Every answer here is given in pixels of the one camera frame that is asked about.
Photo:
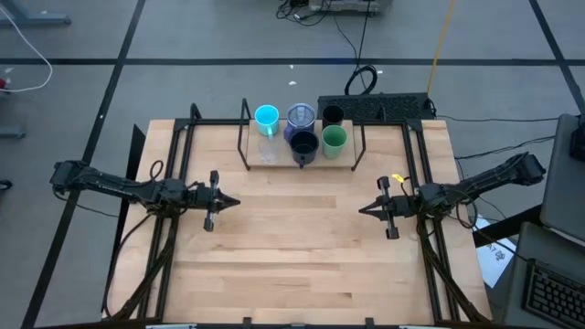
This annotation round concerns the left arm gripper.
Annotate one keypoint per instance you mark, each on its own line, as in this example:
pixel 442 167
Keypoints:
pixel 196 201

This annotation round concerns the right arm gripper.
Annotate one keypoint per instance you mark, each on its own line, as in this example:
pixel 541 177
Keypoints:
pixel 404 205

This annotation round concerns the clear glass cup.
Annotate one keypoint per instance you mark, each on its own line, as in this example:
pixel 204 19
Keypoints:
pixel 269 151

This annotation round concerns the green plastic cup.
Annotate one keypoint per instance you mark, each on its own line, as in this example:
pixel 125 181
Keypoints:
pixel 333 141

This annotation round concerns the tall black cup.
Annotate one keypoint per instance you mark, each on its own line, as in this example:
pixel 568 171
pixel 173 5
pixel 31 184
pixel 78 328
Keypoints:
pixel 333 115

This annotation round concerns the blue metallic mug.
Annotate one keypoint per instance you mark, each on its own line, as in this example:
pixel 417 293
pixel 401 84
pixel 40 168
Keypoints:
pixel 300 116

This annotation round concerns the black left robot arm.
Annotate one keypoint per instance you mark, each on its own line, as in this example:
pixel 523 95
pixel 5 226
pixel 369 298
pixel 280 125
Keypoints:
pixel 105 183

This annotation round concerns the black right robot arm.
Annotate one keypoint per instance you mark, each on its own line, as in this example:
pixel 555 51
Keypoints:
pixel 493 176

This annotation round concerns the wooden shelf with metal legs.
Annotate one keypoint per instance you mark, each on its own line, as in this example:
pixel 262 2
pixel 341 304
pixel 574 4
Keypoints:
pixel 352 151

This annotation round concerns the yellow tag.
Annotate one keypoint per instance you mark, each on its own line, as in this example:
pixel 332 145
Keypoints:
pixel 397 178

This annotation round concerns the black computer case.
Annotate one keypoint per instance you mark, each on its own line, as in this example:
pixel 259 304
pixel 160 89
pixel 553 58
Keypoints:
pixel 375 107

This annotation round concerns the black table clamp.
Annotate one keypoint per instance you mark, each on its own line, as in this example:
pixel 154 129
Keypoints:
pixel 369 321
pixel 247 321

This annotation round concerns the white paper sheet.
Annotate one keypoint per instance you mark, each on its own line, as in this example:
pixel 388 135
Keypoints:
pixel 496 260

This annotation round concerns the black bar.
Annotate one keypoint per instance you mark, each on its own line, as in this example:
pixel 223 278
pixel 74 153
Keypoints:
pixel 507 226

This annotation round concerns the grey desk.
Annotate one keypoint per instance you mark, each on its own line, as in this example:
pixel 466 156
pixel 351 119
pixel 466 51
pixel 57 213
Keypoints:
pixel 548 247

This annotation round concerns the grey flat panel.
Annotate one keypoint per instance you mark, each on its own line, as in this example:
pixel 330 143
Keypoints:
pixel 562 192

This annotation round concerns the black keyboard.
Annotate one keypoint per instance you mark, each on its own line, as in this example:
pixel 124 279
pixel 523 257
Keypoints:
pixel 555 297

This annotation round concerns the grey device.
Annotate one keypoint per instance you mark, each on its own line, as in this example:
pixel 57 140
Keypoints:
pixel 347 5

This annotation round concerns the black box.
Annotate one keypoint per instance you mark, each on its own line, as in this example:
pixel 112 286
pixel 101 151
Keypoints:
pixel 578 144

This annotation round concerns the grey desk foot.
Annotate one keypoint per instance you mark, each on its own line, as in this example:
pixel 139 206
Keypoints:
pixel 11 133
pixel 41 19

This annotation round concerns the black metal table frame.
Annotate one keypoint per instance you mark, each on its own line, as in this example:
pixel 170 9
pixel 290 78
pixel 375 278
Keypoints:
pixel 215 122

